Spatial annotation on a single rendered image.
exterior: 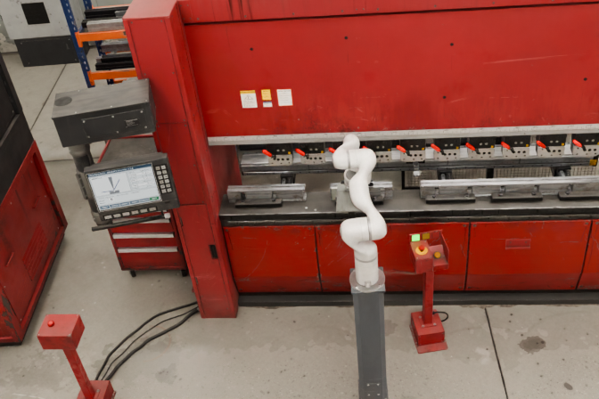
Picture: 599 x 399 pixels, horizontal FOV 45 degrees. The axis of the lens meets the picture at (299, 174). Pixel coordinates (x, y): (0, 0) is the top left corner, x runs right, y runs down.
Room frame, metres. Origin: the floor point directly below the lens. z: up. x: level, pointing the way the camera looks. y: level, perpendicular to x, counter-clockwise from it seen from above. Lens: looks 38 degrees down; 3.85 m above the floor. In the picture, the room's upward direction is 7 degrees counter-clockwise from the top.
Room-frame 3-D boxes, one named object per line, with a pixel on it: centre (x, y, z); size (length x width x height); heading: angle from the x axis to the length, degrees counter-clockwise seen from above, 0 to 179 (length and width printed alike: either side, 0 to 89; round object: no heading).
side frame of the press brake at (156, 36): (3.86, 0.62, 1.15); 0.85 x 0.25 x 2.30; 172
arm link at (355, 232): (2.70, -0.26, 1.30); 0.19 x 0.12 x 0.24; 89
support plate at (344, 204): (3.40, -0.30, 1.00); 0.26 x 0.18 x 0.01; 172
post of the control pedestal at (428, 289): (3.10, -0.71, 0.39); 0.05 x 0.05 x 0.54; 3
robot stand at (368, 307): (2.70, -0.29, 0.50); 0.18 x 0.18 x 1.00; 85
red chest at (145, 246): (4.11, 1.11, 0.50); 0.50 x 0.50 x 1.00; 82
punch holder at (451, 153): (3.46, -0.89, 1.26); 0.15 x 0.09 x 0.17; 82
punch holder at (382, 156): (3.52, -0.49, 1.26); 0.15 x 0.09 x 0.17; 82
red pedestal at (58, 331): (2.83, 1.45, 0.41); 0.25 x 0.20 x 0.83; 172
